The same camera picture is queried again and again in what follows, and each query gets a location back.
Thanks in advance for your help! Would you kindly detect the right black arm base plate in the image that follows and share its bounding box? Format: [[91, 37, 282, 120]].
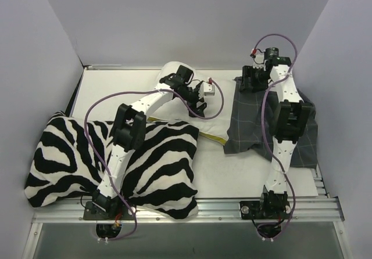
[[239, 201, 291, 220]]

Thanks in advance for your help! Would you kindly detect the aluminium rail frame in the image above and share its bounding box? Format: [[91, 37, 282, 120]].
[[25, 62, 342, 258]]

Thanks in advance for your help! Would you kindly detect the white pillow with yellow edge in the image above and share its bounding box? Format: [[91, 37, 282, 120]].
[[151, 70, 238, 145]]

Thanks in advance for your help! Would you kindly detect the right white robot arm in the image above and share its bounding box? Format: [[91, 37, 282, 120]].
[[239, 47, 312, 218]]

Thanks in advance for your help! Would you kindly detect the zebra striped cushion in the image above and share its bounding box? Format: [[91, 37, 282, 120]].
[[24, 111, 199, 220]]

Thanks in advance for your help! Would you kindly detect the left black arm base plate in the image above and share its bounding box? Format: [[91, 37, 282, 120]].
[[83, 201, 134, 221]]

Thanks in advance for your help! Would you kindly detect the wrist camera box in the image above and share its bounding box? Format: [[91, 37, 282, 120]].
[[252, 53, 267, 70], [200, 82, 216, 97]]

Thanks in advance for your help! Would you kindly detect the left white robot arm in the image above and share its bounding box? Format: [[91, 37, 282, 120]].
[[92, 64, 207, 219]]

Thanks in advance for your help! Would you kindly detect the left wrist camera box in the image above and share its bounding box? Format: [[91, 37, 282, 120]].
[[200, 82, 216, 97]]

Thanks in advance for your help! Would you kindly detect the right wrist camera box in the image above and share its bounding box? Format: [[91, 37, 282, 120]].
[[252, 53, 267, 70]]

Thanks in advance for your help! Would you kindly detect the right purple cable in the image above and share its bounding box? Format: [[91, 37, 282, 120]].
[[252, 33, 298, 239]]

